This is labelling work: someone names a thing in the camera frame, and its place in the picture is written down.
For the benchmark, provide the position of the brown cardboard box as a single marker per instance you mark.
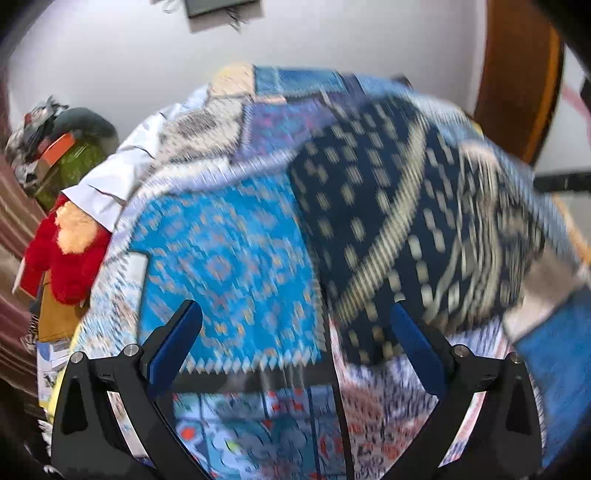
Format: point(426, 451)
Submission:
point(57, 318)

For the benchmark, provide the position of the printed papers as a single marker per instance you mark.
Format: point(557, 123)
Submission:
point(51, 374)

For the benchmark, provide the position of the wooden door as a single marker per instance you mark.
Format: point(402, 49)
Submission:
point(517, 83)

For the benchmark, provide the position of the brown striped curtain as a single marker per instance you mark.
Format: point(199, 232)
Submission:
point(16, 258)

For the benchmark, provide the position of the red plush toy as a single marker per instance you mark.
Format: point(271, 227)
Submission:
point(69, 272)

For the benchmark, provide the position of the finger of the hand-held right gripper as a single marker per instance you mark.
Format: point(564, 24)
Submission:
point(563, 183)

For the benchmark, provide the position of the pile of mixed clothes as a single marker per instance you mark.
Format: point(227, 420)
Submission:
point(27, 134)

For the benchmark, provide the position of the navy patterned kurta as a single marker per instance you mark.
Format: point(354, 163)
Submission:
point(383, 221)

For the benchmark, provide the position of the grey bolster pillow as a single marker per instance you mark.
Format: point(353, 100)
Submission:
point(90, 122)

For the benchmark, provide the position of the blue patchwork bedspread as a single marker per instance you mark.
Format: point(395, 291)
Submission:
point(217, 258)

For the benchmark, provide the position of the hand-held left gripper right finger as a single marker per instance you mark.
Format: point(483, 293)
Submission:
point(418, 346)

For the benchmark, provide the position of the orange box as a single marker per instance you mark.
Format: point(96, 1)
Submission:
point(55, 150)

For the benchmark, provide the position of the white cloth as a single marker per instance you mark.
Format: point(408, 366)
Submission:
point(111, 180)

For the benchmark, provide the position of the wall-mounted black screen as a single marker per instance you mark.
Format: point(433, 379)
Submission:
point(217, 5)

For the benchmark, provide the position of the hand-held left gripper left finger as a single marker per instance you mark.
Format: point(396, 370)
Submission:
point(175, 344)

